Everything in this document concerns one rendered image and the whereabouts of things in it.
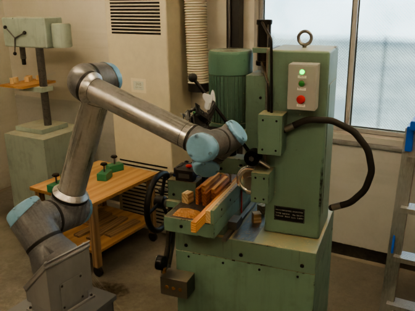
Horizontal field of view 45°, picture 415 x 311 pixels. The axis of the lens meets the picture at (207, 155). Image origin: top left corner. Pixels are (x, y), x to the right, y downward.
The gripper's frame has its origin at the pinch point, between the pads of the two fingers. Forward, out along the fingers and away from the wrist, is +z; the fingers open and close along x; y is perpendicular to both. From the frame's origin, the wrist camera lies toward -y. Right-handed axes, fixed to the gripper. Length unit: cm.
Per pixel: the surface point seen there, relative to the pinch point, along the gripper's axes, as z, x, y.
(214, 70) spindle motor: 7.4, -11.1, 2.2
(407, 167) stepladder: -3, -35, -101
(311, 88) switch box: -17.6, -38.9, -13.2
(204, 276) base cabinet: -44, 42, -38
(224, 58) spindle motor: 7.3, -17.4, 3.3
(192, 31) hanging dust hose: 139, 37, -47
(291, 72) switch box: -12.1, -36.8, -6.7
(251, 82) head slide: -0.1, -19.5, -8.2
